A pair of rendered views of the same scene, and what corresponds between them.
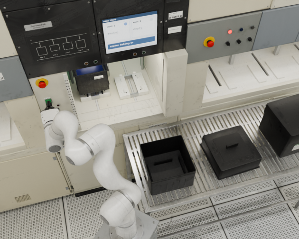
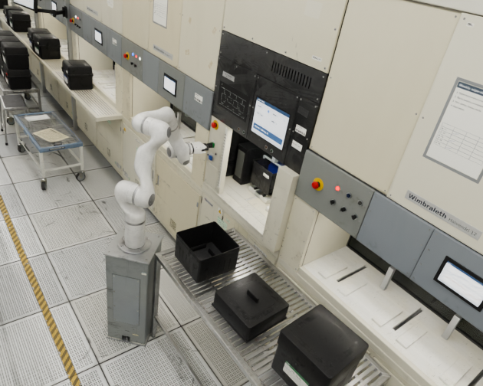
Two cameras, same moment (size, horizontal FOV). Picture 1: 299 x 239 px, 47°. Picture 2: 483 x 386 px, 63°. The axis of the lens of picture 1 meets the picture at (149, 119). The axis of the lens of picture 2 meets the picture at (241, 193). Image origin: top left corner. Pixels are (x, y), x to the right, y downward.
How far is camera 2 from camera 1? 1.85 m
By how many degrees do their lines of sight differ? 50
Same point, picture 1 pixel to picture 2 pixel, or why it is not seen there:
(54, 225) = not seen: hidden behind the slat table
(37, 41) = (224, 87)
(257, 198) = not seen: outside the picture
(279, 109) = (319, 317)
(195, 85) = (298, 232)
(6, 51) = (211, 84)
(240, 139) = (267, 305)
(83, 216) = not seen: hidden behind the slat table
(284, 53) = (458, 349)
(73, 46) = (238, 107)
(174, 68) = (280, 183)
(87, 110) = (241, 194)
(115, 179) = (139, 162)
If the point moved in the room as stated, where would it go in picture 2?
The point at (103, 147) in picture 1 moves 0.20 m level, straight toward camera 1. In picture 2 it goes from (151, 132) to (114, 136)
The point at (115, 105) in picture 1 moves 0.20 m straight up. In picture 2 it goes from (257, 207) to (262, 184)
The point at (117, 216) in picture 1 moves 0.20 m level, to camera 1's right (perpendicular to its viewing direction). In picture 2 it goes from (119, 188) to (124, 209)
